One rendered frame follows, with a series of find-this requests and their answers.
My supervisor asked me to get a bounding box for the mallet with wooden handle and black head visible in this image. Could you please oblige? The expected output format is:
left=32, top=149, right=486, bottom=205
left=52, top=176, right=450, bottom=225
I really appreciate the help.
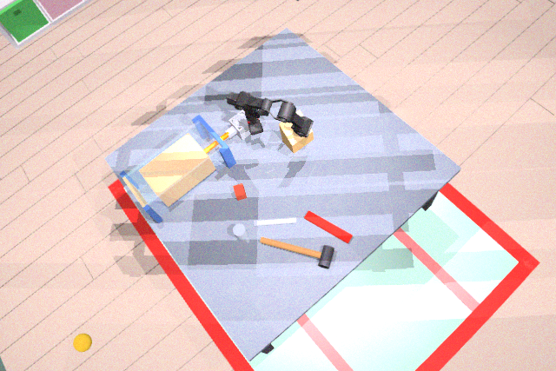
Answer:
left=260, top=237, right=334, bottom=268

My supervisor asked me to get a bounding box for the white cylinder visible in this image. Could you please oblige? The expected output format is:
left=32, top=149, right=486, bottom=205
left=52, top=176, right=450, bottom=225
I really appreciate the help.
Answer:
left=233, top=224, right=248, bottom=241

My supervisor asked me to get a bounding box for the white flat bar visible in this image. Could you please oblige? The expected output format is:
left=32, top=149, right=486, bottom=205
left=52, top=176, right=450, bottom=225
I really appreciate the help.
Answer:
left=254, top=218, right=297, bottom=226

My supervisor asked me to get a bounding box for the red flat bar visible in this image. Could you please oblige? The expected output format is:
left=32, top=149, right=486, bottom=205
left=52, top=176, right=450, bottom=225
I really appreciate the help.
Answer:
left=304, top=211, right=352, bottom=243

